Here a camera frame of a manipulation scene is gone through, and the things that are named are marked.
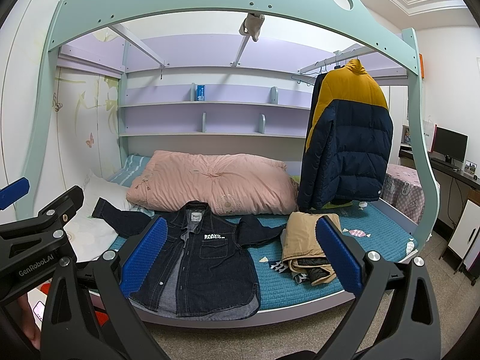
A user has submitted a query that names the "mint green bunk bed frame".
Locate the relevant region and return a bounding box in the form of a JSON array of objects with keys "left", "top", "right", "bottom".
[{"left": 16, "top": 0, "right": 439, "bottom": 245}]

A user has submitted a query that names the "dark wooden desk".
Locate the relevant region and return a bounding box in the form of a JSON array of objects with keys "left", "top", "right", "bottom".
[{"left": 430, "top": 161, "right": 479, "bottom": 228}]

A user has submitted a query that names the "dark denim jacket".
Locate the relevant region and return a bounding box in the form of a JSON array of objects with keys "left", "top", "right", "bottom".
[{"left": 91, "top": 197, "right": 287, "bottom": 322}]

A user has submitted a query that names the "lilac wall shelf unit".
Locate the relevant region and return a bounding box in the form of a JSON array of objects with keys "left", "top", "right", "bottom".
[{"left": 119, "top": 67, "right": 312, "bottom": 138}]

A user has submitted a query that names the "navy yellow puffer jacket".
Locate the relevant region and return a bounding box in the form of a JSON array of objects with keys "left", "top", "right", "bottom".
[{"left": 297, "top": 58, "right": 394, "bottom": 212}]

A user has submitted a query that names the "pink folded quilt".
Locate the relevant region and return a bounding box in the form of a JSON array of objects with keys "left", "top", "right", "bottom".
[{"left": 126, "top": 150, "right": 298, "bottom": 216}]

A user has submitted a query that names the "grey plush toy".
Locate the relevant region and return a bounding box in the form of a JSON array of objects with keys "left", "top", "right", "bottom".
[{"left": 239, "top": 12, "right": 265, "bottom": 42}]

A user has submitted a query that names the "blue box on shelf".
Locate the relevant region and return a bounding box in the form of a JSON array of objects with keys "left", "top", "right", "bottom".
[{"left": 195, "top": 85, "right": 205, "bottom": 101}]

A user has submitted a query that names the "black computer monitor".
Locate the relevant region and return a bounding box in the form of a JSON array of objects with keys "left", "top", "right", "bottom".
[{"left": 432, "top": 127, "right": 468, "bottom": 164}]

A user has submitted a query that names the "white pillow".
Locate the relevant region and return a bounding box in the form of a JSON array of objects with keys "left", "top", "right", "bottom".
[{"left": 63, "top": 170, "right": 136, "bottom": 263}]

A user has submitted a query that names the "folded beige jacket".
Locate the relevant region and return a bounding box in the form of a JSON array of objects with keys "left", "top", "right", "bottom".
[{"left": 281, "top": 212, "right": 340, "bottom": 286}]

